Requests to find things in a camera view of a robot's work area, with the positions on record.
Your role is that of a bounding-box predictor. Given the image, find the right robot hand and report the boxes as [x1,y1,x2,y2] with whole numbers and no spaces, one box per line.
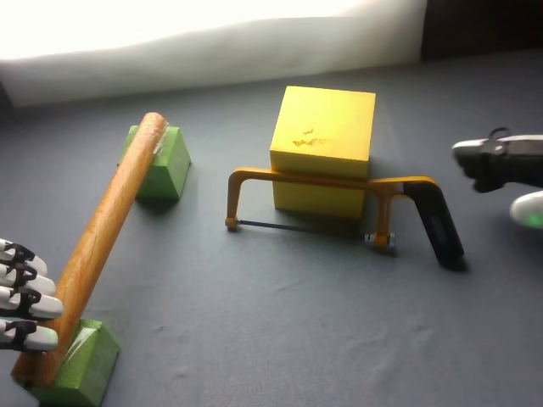
[451,126,543,230]

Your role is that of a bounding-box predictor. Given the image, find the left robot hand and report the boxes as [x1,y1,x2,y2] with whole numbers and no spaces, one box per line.
[0,237,64,353]

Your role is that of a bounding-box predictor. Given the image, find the orange hacksaw with black handle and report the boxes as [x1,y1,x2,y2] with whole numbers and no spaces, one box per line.
[223,167,467,271]

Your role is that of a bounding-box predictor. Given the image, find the wooden dowel rod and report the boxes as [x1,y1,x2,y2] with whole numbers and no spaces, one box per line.
[11,111,168,388]

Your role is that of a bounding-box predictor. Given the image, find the green support block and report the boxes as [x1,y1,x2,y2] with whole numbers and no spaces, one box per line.
[119,122,193,201]
[25,318,124,407]

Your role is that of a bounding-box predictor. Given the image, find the yellow block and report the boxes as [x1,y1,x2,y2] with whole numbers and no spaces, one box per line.
[269,86,378,220]

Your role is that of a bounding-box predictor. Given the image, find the grey table cloth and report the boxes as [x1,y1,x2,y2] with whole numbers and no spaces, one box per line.
[0,46,543,407]

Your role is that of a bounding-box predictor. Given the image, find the white backdrop sheet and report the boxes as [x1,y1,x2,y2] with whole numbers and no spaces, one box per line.
[0,0,426,109]

